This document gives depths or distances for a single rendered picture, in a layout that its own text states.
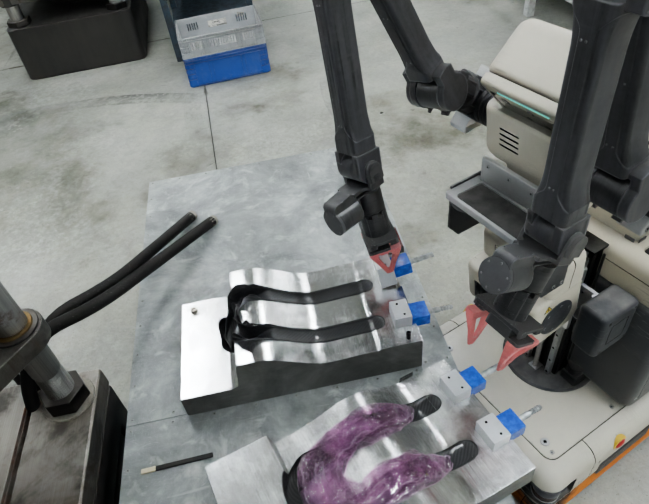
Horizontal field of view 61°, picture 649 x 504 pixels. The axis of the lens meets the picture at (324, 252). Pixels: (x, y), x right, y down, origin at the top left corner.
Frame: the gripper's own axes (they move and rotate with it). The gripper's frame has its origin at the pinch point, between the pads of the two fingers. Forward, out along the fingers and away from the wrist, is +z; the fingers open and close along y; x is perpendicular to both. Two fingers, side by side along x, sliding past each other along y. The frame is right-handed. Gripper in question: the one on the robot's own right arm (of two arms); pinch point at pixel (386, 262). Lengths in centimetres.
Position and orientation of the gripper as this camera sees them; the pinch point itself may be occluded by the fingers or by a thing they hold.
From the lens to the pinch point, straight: 121.7
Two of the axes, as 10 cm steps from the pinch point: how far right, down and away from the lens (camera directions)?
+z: 2.8, 7.7, 5.7
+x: 9.5, -3.1, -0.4
